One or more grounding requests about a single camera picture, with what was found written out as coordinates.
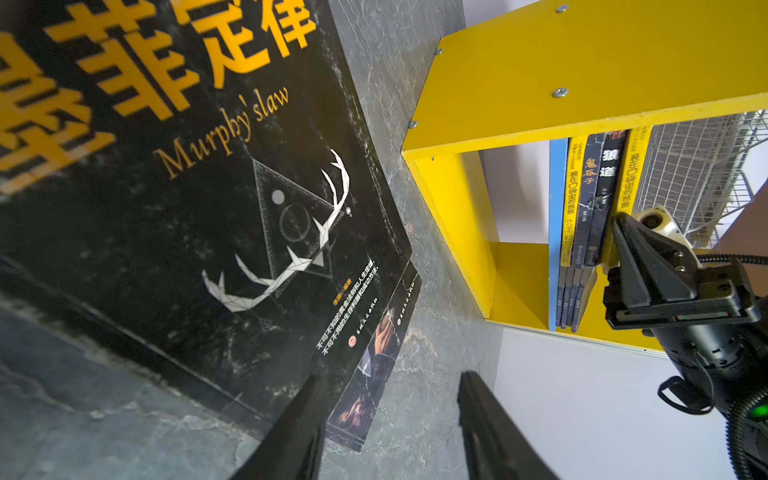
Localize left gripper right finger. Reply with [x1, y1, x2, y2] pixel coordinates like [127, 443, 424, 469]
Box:
[457, 371, 557, 480]

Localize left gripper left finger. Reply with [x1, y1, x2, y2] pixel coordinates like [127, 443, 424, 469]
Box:
[231, 375, 329, 480]

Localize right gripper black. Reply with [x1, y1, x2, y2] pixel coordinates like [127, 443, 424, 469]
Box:
[603, 213, 767, 414]

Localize black book white characters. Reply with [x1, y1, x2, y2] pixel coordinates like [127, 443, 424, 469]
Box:
[576, 130, 628, 331]

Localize yellow cartoon cover book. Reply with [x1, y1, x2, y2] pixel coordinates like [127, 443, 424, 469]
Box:
[560, 135, 588, 291]

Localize black book orange characters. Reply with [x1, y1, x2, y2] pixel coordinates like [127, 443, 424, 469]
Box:
[1, 1, 410, 423]

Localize yellow shelf with pink and blue boards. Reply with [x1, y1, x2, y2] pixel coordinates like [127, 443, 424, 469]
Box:
[403, 1, 767, 331]

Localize white wire rack basket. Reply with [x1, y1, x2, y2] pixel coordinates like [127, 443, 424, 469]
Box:
[633, 110, 767, 250]

